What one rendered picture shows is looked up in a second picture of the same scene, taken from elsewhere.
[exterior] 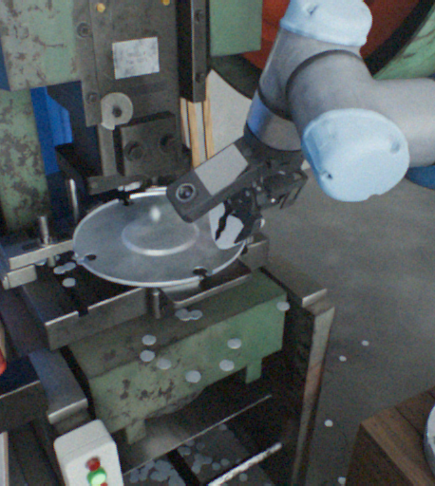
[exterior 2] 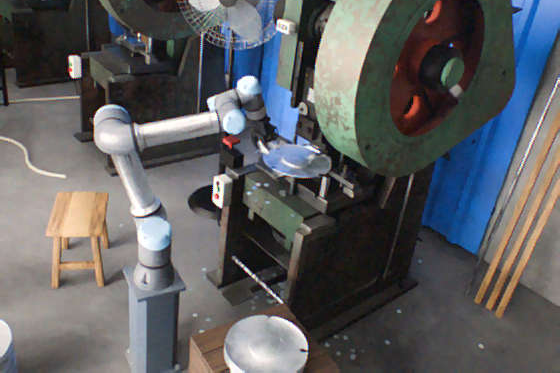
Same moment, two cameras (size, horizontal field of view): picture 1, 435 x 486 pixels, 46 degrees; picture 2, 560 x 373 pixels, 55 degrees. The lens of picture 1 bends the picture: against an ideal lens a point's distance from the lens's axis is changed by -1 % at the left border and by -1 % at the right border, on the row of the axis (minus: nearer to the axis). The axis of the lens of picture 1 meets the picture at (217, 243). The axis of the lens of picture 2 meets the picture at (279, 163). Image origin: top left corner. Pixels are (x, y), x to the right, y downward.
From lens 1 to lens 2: 1.99 m
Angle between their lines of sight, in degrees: 67
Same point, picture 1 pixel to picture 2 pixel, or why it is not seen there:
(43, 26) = (285, 71)
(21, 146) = not seen: hidden behind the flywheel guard
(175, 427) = (276, 250)
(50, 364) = (252, 168)
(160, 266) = (275, 160)
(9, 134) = not seen: hidden behind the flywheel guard
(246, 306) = (291, 206)
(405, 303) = not seen: outside the picture
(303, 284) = (311, 223)
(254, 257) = (319, 204)
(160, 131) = (307, 124)
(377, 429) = (279, 308)
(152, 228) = (298, 158)
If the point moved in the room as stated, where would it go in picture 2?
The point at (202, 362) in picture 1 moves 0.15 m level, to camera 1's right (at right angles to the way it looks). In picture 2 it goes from (272, 211) to (275, 231)
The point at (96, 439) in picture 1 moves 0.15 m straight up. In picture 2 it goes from (224, 180) to (226, 149)
